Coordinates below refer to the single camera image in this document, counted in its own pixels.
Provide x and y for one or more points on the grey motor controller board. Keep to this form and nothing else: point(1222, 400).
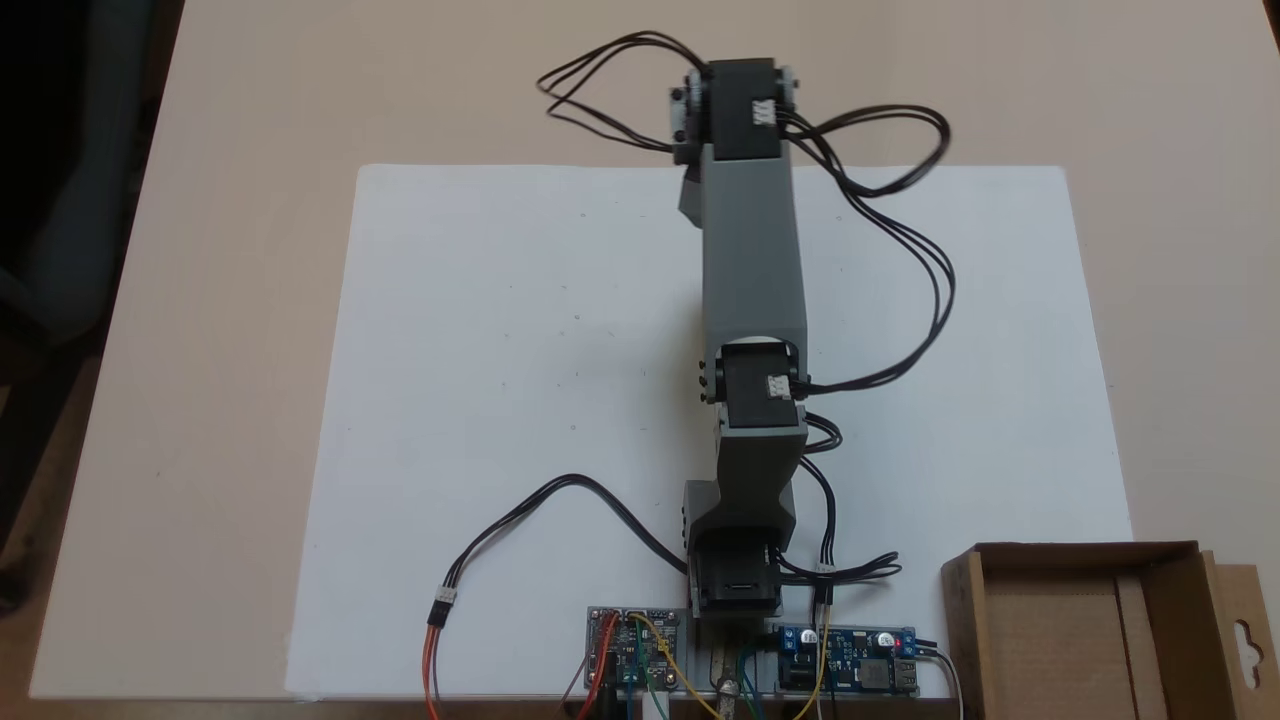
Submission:
point(612, 650)

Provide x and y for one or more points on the grey pivoting gripper finger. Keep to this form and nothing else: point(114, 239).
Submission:
point(694, 195)

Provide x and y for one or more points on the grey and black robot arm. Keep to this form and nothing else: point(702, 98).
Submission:
point(750, 250)

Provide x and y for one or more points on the blue power converter board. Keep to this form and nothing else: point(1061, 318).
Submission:
point(850, 650)

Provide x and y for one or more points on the brown cardboard box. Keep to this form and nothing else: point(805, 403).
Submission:
point(1050, 640)

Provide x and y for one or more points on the white paper sheet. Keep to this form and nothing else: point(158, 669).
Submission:
point(480, 400)

